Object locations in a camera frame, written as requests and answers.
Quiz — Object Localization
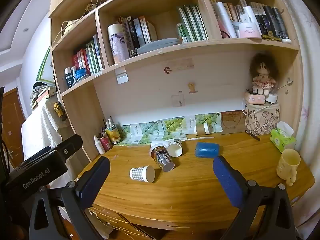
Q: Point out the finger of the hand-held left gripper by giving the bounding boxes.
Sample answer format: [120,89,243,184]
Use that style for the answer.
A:
[51,134,83,160]

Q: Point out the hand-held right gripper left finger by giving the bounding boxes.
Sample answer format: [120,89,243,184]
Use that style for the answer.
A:
[30,156,111,240]

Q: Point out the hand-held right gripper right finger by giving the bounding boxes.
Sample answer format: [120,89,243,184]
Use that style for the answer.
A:
[212,155,300,240]

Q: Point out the checkered paper cup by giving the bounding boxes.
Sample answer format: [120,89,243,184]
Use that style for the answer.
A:
[129,165,156,183]

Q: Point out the figure printed paper cup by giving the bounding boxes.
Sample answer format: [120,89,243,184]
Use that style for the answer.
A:
[150,141,175,173]

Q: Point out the brown paper cup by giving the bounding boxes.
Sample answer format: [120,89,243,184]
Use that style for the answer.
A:
[195,123,211,136]

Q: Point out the white paper cup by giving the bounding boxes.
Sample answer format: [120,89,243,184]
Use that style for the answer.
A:
[167,138,184,158]

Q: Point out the wooden bookshelf desk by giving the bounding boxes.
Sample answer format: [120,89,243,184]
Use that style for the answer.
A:
[48,0,316,232]

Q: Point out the white spray bottle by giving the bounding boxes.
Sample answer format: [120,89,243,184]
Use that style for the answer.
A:
[93,135,106,155]

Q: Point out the white lace cloth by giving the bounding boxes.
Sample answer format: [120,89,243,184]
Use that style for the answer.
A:
[21,99,63,161]

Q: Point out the blue plastic box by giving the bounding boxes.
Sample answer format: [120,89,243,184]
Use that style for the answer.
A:
[195,142,220,159]

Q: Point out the red pen holder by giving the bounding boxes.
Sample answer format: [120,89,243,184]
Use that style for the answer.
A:
[99,134,113,152]

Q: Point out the dark pen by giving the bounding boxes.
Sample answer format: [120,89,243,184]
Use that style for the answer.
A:
[245,130,261,141]

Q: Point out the brown wooden door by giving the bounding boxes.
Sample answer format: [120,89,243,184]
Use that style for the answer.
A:
[0,87,26,173]

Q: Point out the stack of books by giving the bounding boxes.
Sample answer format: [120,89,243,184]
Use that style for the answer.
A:
[29,81,60,110]

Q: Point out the brown printed card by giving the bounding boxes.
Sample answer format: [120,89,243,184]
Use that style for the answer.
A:
[221,110,247,133]

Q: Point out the pale yellow mug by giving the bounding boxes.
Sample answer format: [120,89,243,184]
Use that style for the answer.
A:
[276,148,301,186]

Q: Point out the wooden desk drawer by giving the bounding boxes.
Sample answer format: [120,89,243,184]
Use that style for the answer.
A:
[89,204,192,231]

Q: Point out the dark cosmetic bottle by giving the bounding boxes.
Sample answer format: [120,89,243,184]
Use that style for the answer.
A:
[64,67,74,88]

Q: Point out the green tissue pack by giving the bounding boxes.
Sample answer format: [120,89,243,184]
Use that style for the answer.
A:
[269,121,297,153]

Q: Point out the letter printed storage box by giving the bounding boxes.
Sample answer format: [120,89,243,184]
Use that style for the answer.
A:
[244,102,280,136]

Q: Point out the blue cream jar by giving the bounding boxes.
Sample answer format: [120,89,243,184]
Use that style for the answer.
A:
[75,68,90,80]

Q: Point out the green leaf tissue boxes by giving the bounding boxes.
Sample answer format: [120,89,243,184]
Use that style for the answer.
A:
[119,112,223,145]

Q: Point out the green framed picture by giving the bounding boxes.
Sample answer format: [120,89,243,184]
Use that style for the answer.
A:
[37,45,55,83]

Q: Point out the pink spotted box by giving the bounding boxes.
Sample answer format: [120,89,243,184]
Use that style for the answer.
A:
[245,91,267,105]

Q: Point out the row of red green books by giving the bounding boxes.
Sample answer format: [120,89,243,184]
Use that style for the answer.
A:
[72,34,104,76]

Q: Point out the white round device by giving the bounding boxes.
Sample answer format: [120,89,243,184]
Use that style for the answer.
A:
[265,93,279,104]

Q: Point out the purple printed white tube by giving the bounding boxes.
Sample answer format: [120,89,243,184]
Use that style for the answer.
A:
[107,23,130,64]

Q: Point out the curly haired doll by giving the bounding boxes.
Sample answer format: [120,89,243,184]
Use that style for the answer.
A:
[249,52,279,96]

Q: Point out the beige paper bag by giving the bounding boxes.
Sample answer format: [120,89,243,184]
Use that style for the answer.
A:
[61,19,78,37]

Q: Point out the row of dark books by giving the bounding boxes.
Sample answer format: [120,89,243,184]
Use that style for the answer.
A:
[118,16,158,56]

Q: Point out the grey glasses case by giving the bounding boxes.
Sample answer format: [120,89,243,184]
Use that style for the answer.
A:
[136,38,182,55]

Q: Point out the white cream jar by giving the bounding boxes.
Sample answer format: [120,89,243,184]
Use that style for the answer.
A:
[238,23,262,40]

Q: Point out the white cosmetic tube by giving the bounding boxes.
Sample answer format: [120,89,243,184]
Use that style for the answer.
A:
[215,2,237,39]

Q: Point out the row of cosmetic bottles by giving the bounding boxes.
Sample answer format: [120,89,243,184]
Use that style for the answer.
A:
[209,0,289,39]

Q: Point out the white cable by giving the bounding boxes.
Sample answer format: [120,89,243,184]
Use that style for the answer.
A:
[241,97,271,117]

